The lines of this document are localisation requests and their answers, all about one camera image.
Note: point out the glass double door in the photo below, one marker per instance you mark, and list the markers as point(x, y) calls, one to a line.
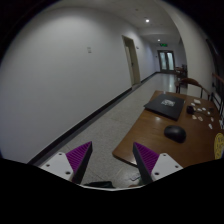
point(166, 61)

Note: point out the beige door in wall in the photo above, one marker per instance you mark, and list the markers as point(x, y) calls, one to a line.
point(132, 60)

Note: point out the green exit sign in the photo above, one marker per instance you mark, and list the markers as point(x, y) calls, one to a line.
point(163, 45)

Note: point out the wooden chair with metal frame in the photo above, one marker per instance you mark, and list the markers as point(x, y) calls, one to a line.
point(192, 82)

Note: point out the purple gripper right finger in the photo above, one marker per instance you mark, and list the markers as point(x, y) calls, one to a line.
point(153, 166)

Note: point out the white paper scrap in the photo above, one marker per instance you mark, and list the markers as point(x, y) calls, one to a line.
point(198, 102)

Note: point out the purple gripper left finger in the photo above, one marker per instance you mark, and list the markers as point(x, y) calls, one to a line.
point(70, 166)

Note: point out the yellow round sticker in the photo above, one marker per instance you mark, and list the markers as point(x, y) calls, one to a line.
point(219, 146)

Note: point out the black mouse pad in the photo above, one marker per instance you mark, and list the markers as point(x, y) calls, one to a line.
point(166, 105)

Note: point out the small black round object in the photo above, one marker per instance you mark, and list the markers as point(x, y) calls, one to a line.
point(190, 110)

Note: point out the black computer mouse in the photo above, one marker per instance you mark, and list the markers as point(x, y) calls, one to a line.
point(175, 133)

